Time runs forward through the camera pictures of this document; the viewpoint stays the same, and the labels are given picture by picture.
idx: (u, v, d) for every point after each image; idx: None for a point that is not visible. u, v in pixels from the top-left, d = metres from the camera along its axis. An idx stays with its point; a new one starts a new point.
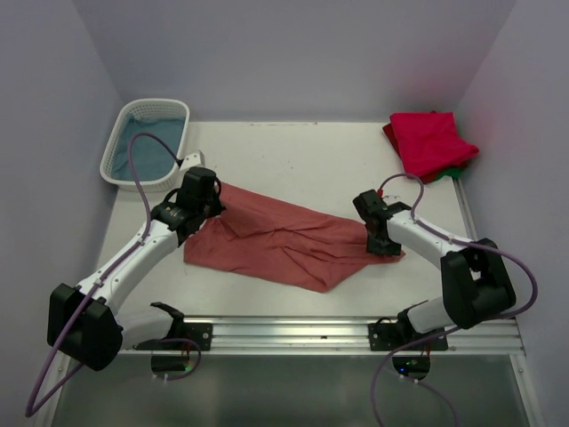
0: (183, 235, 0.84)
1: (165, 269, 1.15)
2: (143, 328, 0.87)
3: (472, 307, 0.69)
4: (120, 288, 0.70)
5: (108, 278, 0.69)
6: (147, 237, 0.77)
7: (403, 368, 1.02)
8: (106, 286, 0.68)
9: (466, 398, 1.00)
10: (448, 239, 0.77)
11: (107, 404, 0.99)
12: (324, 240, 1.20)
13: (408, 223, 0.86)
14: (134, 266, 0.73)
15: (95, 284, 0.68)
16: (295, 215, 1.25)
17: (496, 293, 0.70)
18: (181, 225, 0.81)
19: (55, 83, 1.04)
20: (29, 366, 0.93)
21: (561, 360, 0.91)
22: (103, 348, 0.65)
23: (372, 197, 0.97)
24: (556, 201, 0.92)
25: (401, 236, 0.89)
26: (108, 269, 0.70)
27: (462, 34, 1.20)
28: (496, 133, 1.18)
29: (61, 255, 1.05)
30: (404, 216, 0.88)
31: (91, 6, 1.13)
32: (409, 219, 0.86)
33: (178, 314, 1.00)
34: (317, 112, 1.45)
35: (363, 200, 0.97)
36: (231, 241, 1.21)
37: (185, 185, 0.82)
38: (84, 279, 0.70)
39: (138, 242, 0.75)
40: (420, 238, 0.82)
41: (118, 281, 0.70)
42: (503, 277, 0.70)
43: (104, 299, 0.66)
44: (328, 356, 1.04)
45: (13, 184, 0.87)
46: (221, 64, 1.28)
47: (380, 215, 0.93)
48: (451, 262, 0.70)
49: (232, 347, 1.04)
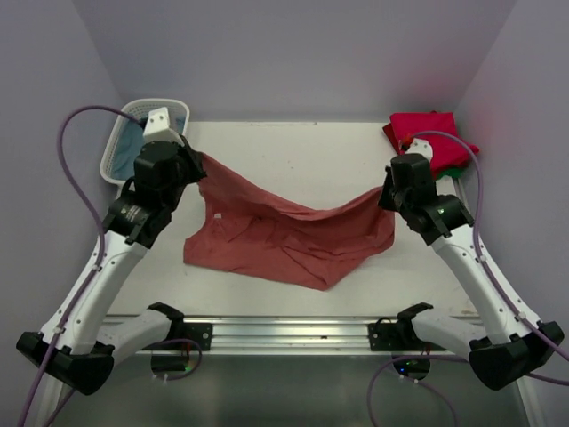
0: (149, 237, 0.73)
1: (166, 269, 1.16)
2: (135, 341, 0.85)
3: (506, 381, 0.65)
4: (90, 326, 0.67)
5: (70, 322, 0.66)
6: (103, 259, 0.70)
7: (403, 368, 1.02)
8: (70, 327, 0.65)
9: (466, 398, 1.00)
10: (515, 315, 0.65)
11: (107, 404, 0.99)
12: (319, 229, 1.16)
13: (468, 257, 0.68)
14: (97, 296, 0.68)
15: (56, 333, 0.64)
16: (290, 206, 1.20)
17: (532, 366, 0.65)
18: (144, 227, 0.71)
19: (55, 83, 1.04)
20: (29, 366, 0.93)
21: (560, 362, 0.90)
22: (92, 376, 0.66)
23: (423, 174, 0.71)
24: (555, 201, 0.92)
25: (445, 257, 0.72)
26: (68, 311, 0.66)
27: (462, 33, 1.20)
28: (496, 132, 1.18)
29: (61, 255, 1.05)
30: (463, 237, 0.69)
31: (91, 7, 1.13)
32: (470, 249, 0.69)
33: (178, 314, 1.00)
34: (317, 111, 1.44)
35: (409, 173, 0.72)
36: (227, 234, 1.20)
37: (141, 175, 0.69)
38: (47, 323, 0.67)
39: (93, 270, 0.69)
40: (479, 289, 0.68)
41: (81, 323, 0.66)
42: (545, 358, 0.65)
43: (69, 347, 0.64)
44: (328, 356, 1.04)
45: (13, 184, 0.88)
46: (220, 64, 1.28)
47: (427, 211, 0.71)
48: (513, 355, 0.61)
49: (233, 348, 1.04)
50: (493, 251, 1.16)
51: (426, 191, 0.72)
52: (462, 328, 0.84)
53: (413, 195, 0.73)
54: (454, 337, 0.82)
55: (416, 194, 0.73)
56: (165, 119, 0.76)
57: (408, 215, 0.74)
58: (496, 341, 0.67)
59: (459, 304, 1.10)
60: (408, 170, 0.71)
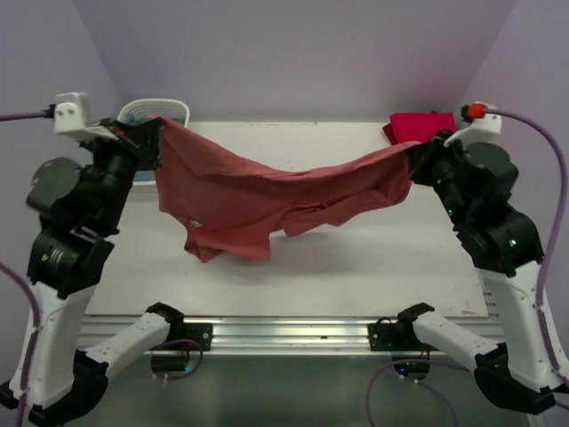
0: (84, 277, 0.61)
1: (165, 269, 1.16)
2: (131, 350, 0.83)
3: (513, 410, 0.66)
4: (58, 376, 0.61)
5: (34, 382, 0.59)
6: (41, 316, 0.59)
7: (402, 368, 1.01)
8: (36, 386, 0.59)
9: (466, 397, 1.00)
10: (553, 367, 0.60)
11: (108, 405, 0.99)
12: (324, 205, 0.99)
13: (525, 302, 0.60)
14: (52, 351, 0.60)
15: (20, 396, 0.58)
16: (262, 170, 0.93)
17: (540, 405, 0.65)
18: (75, 271, 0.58)
19: (55, 84, 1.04)
20: None
21: None
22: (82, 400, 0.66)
23: (504, 186, 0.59)
24: None
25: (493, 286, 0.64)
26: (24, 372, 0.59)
27: (462, 34, 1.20)
28: (496, 132, 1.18)
29: None
30: (524, 279, 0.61)
31: (92, 7, 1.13)
32: (530, 294, 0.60)
33: (178, 314, 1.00)
34: (317, 111, 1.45)
35: (486, 181, 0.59)
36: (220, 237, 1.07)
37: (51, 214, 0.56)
38: (12, 378, 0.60)
39: (34, 333, 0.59)
40: (531, 333, 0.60)
41: (44, 381, 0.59)
42: None
43: (41, 405, 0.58)
44: (327, 356, 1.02)
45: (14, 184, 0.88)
46: (220, 64, 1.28)
47: (492, 233, 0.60)
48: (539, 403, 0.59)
49: (232, 348, 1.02)
50: None
51: (495, 207, 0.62)
52: (469, 339, 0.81)
53: (475, 205, 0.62)
54: (457, 346, 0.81)
55: (478, 206, 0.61)
56: (74, 114, 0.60)
57: (465, 232, 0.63)
58: (518, 379, 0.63)
59: (459, 304, 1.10)
60: (486, 177, 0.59)
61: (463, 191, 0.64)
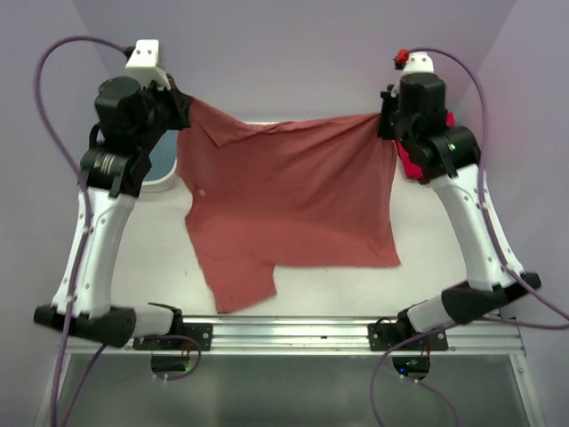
0: (131, 186, 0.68)
1: (165, 268, 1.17)
2: (147, 320, 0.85)
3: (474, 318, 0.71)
4: (100, 285, 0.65)
5: (78, 290, 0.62)
6: (92, 219, 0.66)
7: (403, 368, 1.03)
8: (82, 292, 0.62)
9: (467, 398, 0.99)
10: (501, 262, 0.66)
11: (106, 404, 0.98)
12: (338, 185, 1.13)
13: (469, 202, 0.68)
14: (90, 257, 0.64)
15: (68, 301, 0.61)
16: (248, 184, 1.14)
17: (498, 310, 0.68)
18: (124, 175, 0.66)
19: (55, 83, 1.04)
20: (30, 366, 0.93)
21: (560, 361, 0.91)
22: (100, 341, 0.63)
23: (464, 140, 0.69)
24: (555, 202, 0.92)
25: (445, 200, 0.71)
26: (73, 278, 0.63)
27: (461, 35, 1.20)
28: (496, 132, 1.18)
29: (60, 255, 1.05)
30: (469, 181, 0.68)
31: (92, 7, 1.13)
32: (472, 197, 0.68)
33: (175, 311, 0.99)
34: (316, 112, 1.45)
35: (422, 93, 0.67)
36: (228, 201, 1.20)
37: (105, 120, 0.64)
38: (56, 294, 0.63)
39: (85, 233, 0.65)
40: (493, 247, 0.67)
41: (90, 286, 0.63)
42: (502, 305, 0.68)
43: (87, 313, 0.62)
44: (328, 356, 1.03)
45: (14, 184, 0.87)
46: (220, 66, 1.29)
47: (436, 142, 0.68)
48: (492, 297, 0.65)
49: (232, 348, 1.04)
50: None
51: (435, 121, 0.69)
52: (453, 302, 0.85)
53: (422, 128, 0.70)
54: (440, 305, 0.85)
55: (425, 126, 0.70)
56: (154, 55, 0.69)
57: (412, 144, 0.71)
58: (476, 286, 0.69)
59: None
60: (420, 92, 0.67)
61: (422, 138, 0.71)
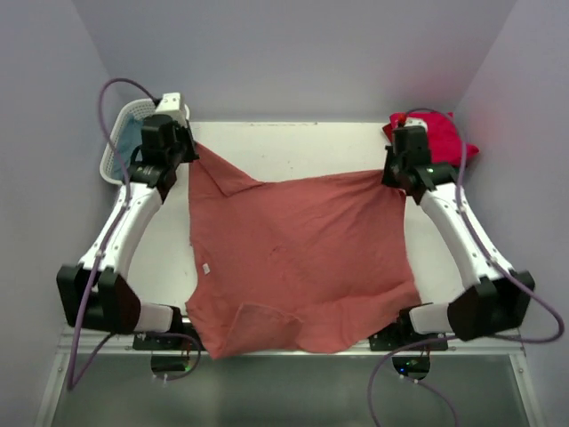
0: (162, 188, 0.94)
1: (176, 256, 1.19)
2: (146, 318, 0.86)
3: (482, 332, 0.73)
4: (126, 249, 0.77)
5: (108, 248, 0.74)
6: (106, 248, 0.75)
7: (402, 368, 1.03)
8: (109, 255, 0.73)
9: (468, 398, 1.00)
10: (488, 259, 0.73)
11: (106, 404, 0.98)
12: (370, 277, 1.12)
13: (450, 209, 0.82)
14: (132, 225, 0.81)
15: (98, 254, 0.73)
16: (244, 245, 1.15)
17: (507, 318, 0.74)
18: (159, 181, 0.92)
19: (56, 83, 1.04)
20: (31, 366, 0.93)
21: (560, 361, 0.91)
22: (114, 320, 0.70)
23: (419, 140, 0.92)
24: (554, 200, 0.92)
25: (444, 227, 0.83)
26: (104, 241, 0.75)
27: (461, 34, 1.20)
28: (495, 132, 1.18)
29: (60, 254, 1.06)
30: (447, 197, 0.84)
31: (92, 7, 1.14)
32: (452, 205, 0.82)
33: (174, 310, 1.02)
34: (317, 111, 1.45)
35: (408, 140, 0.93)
36: (237, 287, 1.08)
37: (148, 142, 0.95)
38: (85, 254, 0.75)
39: (124, 207, 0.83)
40: (452, 230, 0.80)
41: (118, 248, 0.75)
42: (520, 311, 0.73)
43: (111, 267, 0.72)
44: (327, 356, 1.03)
45: (17, 183, 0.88)
46: (220, 65, 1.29)
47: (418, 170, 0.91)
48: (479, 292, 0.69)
49: None
50: None
51: (421, 156, 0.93)
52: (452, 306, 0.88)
53: (415, 158, 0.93)
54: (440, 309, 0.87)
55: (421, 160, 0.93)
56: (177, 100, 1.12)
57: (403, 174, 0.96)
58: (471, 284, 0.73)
59: None
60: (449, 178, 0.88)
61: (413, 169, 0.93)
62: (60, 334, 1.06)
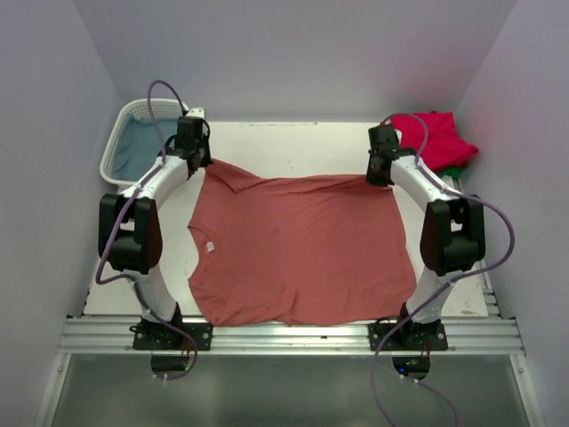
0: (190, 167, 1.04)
1: (181, 248, 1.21)
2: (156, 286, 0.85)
3: (443, 251, 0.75)
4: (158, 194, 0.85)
5: (146, 187, 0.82)
6: (145, 187, 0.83)
7: (402, 368, 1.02)
8: (146, 191, 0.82)
9: (468, 398, 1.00)
10: (440, 189, 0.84)
11: (106, 404, 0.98)
12: (362, 263, 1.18)
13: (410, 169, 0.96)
14: (165, 181, 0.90)
15: (137, 187, 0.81)
16: (245, 231, 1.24)
17: (467, 244, 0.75)
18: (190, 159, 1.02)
19: (56, 83, 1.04)
20: (32, 365, 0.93)
21: (559, 361, 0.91)
22: (141, 246, 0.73)
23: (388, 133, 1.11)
24: (553, 200, 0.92)
25: (412, 187, 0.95)
26: (144, 181, 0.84)
27: (461, 34, 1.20)
28: (495, 132, 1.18)
29: (61, 254, 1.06)
30: (408, 162, 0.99)
31: (92, 7, 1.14)
32: (412, 166, 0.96)
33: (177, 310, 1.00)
34: (317, 111, 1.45)
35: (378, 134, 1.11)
36: (237, 261, 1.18)
37: (180, 128, 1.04)
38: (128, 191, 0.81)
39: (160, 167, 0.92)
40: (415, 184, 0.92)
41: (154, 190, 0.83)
42: (476, 232, 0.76)
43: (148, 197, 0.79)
44: (328, 356, 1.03)
45: (18, 183, 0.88)
46: (220, 65, 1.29)
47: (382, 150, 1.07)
48: (435, 209, 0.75)
49: (232, 347, 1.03)
50: (494, 251, 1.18)
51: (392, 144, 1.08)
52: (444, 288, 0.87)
53: (386, 148, 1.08)
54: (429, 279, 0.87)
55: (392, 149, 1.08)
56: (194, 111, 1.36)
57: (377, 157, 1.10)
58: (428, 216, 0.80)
59: (458, 303, 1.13)
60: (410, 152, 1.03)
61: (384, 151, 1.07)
62: (60, 334, 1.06)
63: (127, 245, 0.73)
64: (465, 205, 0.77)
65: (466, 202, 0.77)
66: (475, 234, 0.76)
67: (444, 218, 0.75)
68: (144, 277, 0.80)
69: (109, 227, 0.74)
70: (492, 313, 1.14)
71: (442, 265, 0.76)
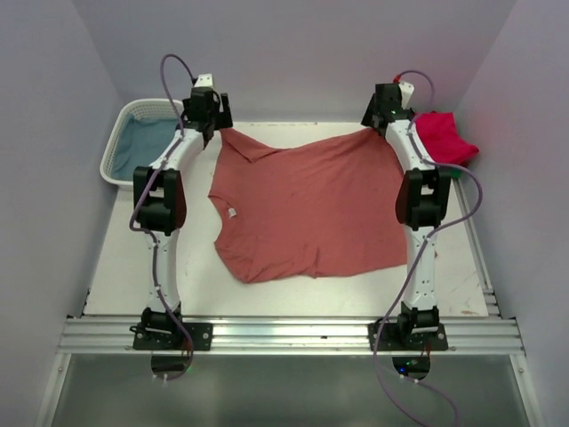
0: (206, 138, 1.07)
1: (194, 232, 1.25)
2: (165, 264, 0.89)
3: (411, 211, 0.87)
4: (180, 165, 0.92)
5: (170, 159, 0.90)
6: (169, 158, 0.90)
7: (403, 368, 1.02)
8: (171, 164, 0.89)
9: (468, 398, 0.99)
10: (420, 157, 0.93)
11: (107, 404, 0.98)
12: (373, 221, 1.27)
13: (402, 132, 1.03)
14: (186, 155, 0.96)
15: (163, 160, 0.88)
16: (262, 197, 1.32)
17: (432, 208, 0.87)
18: (205, 129, 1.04)
19: (56, 84, 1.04)
20: (33, 365, 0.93)
21: (560, 362, 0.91)
22: (169, 211, 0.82)
23: (391, 92, 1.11)
24: (553, 199, 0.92)
25: (396, 146, 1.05)
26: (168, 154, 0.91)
27: (461, 34, 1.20)
28: (495, 132, 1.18)
29: (61, 254, 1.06)
30: (402, 124, 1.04)
31: (92, 8, 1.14)
32: (404, 129, 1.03)
33: (178, 309, 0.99)
34: (317, 112, 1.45)
35: (382, 90, 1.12)
36: (258, 224, 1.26)
37: (193, 102, 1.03)
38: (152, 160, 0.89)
39: (180, 139, 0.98)
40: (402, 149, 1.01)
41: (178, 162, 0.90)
42: (444, 198, 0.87)
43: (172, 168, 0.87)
44: (327, 356, 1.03)
45: (18, 183, 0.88)
46: (220, 65, 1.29)
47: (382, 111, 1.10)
48: (410, 176, 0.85)
49: (233, 348, 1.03)
50: (495, 251, 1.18)
51: (392, 104, 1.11)
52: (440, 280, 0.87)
53: (385, 106, 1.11)
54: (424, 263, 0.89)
55: (392, 108, 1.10)
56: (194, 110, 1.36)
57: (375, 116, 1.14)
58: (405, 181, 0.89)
59: (458, 303, 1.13)
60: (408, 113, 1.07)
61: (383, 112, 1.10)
62: (60, 334, 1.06)
63: (156, 210, 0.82)
64: (437, 173, 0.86)
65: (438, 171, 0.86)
66: (440, 199, 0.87)
67: (418, 182, 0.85)
68: (166, 240, 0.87)
69: (140, 194, 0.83)
70: (492, 313, 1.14)
71: (410, 221, 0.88)
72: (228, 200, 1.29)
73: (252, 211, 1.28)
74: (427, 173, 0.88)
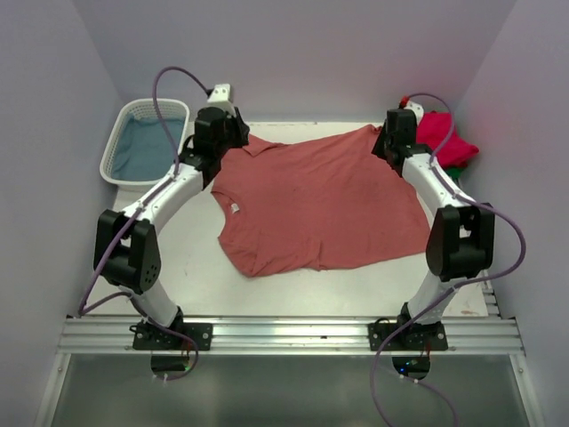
0: (206, 178, 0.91)
1: (196, 230, 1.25)
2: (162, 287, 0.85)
3: (449, 258, 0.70)
4: (163, 211, 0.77)
5: (149, 206, 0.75)
6: (148, 204, 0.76)
7: (403, 368, 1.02)
8: (147, 213, 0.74)
9: (468, 398, 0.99)
10: (452, 193, 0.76)
11: (106, 404, 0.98)
12: (376, 214, 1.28)
13: (423, 167, 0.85)
14: (174, 197, 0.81)
15: (139, 207, 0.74)
16: (264, 191, 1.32)
17: (476, 253, 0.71)
18: (206, 169, 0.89)
19: (55, 83, 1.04)
20: (33, 365, 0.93)
21: (560, 362, 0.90)
22: (134, 269, 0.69)
23: (406, 123, 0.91)
24: (554, 200, 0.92)
25: (415, 181, 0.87)
26: (147, 198, 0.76)
27: (460, 33, 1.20)
28: (495, 132, 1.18)
29: (60, 254, 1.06)
30: (422, 159, 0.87)
31: (91, 7, 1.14)
32: (425, 164, 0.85)
33: (178, 312, 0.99)
34: (317, 111, 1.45)
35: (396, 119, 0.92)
36: (262, 219, 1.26)
37: (199, 132, 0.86)
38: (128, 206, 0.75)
39: (171, 179, 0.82)
40: (427, 187, 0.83)
41: (158, 209, 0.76)
42: (486, 241, 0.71)
43: (148, 220, 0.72)
44: (327, 355, 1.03)
45: (18, 182, 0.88)
46: (220, 64, 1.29)
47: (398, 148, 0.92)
48: (444, 216, 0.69)
49: (233, 348, 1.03)
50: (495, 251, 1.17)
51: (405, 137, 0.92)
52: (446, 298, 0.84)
53: (399, 139, 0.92)
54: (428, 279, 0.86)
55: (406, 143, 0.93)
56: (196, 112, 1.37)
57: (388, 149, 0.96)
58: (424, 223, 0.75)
59: (458, 304, 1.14)
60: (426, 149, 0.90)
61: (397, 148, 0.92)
62: (60, 334, 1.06)
63: (121, 266, 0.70)
64: (476, 212, 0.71)
65: (476, 209, 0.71)
66: (483, 243, 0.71)
67: (453, 226, 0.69)
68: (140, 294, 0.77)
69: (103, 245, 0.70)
70: (492, 313, 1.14)
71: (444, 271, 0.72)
72: (232, 196, 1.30)
73: (253, 205, 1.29)
74: (461, 212, 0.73)
